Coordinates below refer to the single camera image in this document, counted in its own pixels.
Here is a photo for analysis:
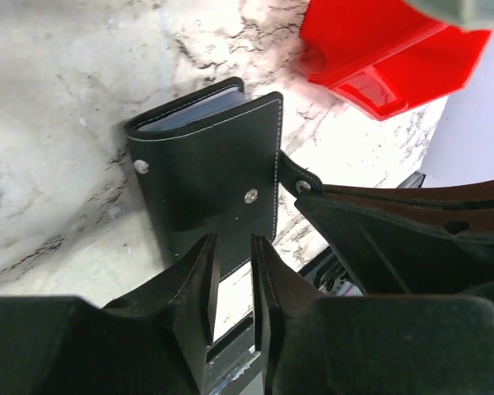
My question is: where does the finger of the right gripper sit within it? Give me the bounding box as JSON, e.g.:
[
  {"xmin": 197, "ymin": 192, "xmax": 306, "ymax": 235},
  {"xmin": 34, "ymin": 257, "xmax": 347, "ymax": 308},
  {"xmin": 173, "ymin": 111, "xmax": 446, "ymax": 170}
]
[{"xmin": 296, "ymin": 180, "xmax": 494, "ymax": 294}]

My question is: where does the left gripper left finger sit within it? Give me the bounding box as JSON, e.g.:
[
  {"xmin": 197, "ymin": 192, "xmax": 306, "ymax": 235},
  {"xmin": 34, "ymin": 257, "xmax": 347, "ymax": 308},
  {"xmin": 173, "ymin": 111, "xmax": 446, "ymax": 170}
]
[{"xmin": 0, "ymin": 235, "xmax": 220, "ymax": 394}]

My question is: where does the black card holder wallet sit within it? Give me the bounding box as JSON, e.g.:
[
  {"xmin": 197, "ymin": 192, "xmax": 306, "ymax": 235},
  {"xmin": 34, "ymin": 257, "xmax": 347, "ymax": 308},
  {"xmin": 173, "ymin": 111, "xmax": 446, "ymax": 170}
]
[{"xmin": 123, "ymin": 77, "xmax": 324, "ymax": 277}]

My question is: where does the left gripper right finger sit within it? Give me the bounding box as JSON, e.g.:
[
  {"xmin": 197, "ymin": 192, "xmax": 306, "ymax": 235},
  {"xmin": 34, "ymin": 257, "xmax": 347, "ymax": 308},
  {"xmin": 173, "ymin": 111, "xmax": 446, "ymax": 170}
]
[{"xmin": 251, "ymin": 235, "xmax": 494, "ymax": 394}]

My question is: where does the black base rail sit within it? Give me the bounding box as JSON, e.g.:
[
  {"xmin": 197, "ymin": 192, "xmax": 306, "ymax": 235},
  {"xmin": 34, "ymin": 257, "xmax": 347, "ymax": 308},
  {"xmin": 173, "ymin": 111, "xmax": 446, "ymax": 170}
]
[{"xmin": 203, "ymin": 248, "xmax": 361, "ymax": 395}]

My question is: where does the red plastic bin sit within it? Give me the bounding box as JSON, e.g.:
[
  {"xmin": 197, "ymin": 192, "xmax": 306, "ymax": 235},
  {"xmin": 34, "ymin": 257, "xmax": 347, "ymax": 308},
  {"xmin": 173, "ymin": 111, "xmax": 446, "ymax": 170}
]
[{"xmin": 301, "ymin": 0, "xmax": 492, "ymax": 120}]

